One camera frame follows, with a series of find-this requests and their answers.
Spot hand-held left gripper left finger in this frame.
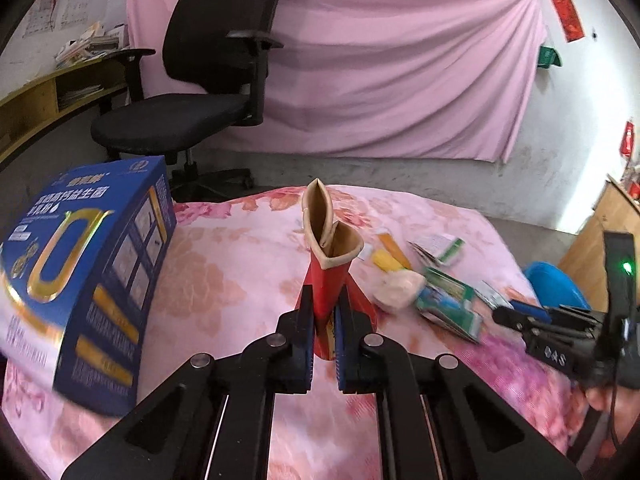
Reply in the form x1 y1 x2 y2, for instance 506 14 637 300
60 284 316 480

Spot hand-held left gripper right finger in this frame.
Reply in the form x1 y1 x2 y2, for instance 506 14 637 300
334 291 584 480

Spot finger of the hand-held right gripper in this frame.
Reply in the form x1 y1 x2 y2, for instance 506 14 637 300
492 306 598 347
509 299 608 325

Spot blue plastic bin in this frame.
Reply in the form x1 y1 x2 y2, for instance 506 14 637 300
523 261 591 311

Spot crushed red paper cup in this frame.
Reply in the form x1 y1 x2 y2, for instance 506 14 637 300
294 178 377 361

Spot person's right hand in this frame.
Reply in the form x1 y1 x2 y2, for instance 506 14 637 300
585 382 640 461

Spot silver wrapper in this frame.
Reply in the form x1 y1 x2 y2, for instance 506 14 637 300
475 280 514 311

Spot flattened green box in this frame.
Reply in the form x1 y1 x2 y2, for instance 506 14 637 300
415 266 483 343

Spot light wooden cabinet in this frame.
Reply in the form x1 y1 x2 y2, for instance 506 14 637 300
557 175 640 311

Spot white green packet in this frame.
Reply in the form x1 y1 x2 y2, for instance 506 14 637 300
407 234 466 267

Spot yellow packet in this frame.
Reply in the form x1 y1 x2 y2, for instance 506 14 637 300
372 251 401 274

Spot orange stick packet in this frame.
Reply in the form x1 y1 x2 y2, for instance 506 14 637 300
377 232 413 270

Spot pink floral blanket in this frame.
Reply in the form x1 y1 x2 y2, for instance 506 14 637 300
0 185 601 480

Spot red hanging decoration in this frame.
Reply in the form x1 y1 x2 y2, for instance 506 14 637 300
620 119 639 157

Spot blue printed carton box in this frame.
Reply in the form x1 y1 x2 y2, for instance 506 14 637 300
0 156 178 417

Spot green hanging basket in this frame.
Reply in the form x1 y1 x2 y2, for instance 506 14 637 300
536 46 563 69

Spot black office chair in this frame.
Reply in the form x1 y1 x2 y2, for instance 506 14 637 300
91 0 289 202

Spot red paper poster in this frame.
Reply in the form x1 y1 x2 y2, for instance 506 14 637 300
549 0 586 43

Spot stack of books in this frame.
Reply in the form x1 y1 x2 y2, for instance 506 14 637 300
54 21 130 70

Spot yellow wooden shelf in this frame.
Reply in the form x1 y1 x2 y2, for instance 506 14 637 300
0 52 131 166

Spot pink cloth wall hanging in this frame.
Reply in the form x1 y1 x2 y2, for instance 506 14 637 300
126 0 548 163

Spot white wall calendar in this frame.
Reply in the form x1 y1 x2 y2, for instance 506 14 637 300
61 0 108 28

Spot white wall paper sheet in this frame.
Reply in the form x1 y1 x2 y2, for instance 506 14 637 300
22 0 62 38

